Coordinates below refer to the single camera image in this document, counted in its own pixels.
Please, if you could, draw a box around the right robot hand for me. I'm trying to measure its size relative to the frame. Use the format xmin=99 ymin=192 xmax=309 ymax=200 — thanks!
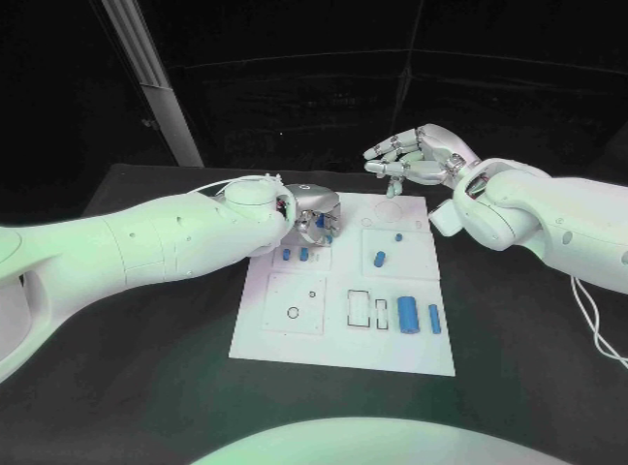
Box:
xmin=361 ymin=123 xmax=482 ymax=200

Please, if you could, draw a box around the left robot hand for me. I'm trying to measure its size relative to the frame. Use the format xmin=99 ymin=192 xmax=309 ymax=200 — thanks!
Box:
xmin=282 ymin=183 xmax=342 ymax=248

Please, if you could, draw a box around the white task board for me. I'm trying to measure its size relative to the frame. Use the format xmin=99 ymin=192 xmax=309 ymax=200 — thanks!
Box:
xmin=227 ymin=191 xmax=458 ymax=378

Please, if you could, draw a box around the large blue cylinder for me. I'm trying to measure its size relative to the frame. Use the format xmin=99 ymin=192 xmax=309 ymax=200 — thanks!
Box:
xmin=396 ymin=295 xmax=422 ymax=335

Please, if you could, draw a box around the grey metal pole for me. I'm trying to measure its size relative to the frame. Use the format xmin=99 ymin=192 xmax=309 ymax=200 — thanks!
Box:
xmin=99 ymin=0 xmax=204 ymax=169

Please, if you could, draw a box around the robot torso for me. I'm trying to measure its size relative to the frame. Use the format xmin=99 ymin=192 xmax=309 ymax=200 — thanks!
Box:
xmin=187 ymin=417 xmax=575 ymax=465

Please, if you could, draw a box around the white cable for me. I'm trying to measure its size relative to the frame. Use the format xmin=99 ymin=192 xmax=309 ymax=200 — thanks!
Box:
xmin=569 ymin=274 xmax=628 ymax=367
xmin=185 ymin=174 xmax=285 ymax=195
xmin=575 ymin=279 xmax=628 ymax=384

